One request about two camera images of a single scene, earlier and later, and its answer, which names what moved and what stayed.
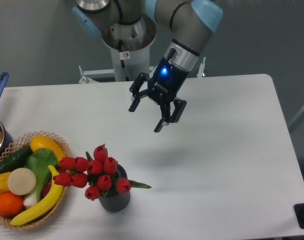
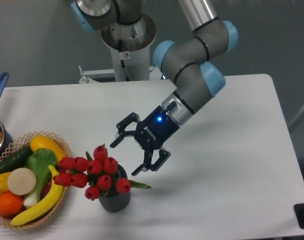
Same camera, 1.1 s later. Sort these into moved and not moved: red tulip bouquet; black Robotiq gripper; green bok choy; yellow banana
Moved: black Robotiq gripper
Not moved: green bok choy; yellow banana; red tulip bouquet
